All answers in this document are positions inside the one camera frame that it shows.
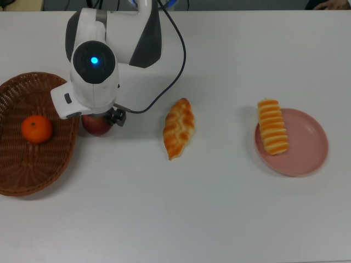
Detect orange mandarin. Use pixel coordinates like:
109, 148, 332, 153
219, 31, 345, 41
21, 115, 53, 144

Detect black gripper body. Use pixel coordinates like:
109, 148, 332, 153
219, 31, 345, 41
105, 107, 127, 128

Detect person's hand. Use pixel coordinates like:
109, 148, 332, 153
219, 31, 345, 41
313, 0, 351, 11

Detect brown woven basket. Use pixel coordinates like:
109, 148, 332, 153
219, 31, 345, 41
0, 71, 80, 197

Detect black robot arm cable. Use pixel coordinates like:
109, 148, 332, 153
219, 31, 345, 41
114, 2, 187, 114

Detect red apple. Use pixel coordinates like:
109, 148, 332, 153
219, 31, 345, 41
82, 114, 114, 136

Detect braided bread loaf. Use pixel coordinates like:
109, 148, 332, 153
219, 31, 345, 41
162, 98, 196, 161

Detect pink plate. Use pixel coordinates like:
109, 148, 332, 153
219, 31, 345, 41
254, 107, 329, 178

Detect striped bread roll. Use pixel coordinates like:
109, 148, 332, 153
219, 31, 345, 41
257, 98, 290, 156

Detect brown cardboard box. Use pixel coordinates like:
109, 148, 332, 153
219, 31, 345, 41
12, 0, 44, 12

